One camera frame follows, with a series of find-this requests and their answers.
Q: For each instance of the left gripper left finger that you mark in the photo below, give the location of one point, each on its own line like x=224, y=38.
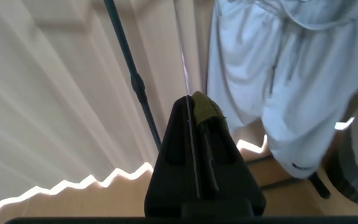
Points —
x=172, y=174

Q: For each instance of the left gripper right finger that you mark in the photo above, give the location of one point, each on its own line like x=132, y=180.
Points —
x=232, y=177

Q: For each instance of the green garment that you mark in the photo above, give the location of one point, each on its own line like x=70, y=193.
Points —
x=205, y=109

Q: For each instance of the pale grey shorts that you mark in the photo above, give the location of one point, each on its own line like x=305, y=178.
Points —
x=291, y=93

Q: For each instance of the black clothes rack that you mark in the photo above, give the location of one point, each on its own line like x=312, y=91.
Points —
x=137, y=84

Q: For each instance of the white laundry basket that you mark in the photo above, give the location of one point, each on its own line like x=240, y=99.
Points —
x=356, y=168

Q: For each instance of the beige curtain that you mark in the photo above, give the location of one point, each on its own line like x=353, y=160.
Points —
x=42, y=93

